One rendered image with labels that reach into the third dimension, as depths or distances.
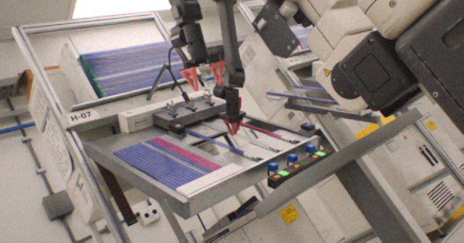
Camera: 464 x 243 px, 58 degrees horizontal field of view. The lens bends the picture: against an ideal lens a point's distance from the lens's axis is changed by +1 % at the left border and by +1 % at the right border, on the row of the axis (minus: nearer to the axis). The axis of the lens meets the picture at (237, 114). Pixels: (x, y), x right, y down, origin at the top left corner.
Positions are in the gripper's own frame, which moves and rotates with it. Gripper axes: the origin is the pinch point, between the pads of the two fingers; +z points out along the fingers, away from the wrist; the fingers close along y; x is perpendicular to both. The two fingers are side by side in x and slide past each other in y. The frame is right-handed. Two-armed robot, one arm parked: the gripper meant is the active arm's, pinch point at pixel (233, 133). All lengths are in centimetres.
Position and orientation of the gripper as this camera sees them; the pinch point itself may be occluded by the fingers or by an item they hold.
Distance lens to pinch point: 179.2
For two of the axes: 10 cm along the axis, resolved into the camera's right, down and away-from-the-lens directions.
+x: 6.9, 2.2, -6.9
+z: 0.3, 9.4, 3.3
